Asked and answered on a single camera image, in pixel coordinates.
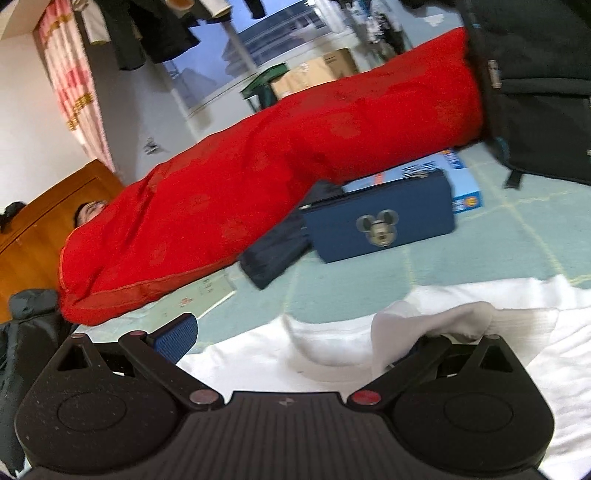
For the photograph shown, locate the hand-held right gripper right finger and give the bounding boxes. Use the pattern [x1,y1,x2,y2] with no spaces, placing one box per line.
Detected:
[346,333,516,409]

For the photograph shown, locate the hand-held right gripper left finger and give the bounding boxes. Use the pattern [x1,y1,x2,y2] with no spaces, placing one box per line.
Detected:
[56,313,225,409]

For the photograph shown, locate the white printed sweatshirt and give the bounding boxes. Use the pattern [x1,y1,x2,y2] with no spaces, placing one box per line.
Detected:
[175,274,591,472]

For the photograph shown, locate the hanging clothes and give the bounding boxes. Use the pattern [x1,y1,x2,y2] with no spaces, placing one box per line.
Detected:
[353,0,416,54]

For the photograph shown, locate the pale green booklet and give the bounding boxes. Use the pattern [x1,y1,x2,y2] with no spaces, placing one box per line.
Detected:
[145,270,237,330]

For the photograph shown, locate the dark jacket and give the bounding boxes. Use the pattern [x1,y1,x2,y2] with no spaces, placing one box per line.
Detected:
[0,288,79,472]

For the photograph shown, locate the navy mouse print pouch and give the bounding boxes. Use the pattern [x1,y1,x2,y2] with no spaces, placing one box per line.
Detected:
[302,170,458,264]

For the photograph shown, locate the wooden headboard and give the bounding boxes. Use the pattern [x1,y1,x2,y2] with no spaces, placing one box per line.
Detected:
[0,159,125,324]

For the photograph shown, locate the blue cardboard box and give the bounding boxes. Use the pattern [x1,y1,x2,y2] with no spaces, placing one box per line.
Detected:
[342,148,481,215]

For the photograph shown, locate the red quilt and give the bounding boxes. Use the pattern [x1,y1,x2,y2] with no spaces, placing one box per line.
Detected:
[58,27,485,326]

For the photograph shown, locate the small black item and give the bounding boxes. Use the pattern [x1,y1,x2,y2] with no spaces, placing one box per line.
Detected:
[0,202,26,232]

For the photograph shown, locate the green stool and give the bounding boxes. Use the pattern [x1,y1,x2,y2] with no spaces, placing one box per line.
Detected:
[240,63,289,112]

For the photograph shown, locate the pink curtain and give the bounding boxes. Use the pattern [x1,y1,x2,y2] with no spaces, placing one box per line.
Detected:
[32,0,116,174]

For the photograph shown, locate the brown cardboard box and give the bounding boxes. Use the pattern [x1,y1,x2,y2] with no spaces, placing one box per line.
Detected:
[270,47,360,100]

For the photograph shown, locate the black backpack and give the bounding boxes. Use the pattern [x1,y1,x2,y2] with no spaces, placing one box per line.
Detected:
[462,0,591,188]

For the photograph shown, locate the dark hanging jackets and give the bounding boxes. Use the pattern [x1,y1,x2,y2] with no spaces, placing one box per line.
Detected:
[76,0,232,70]

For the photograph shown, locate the window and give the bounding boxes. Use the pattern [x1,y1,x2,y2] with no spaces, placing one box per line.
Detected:
[161,0,416,118]

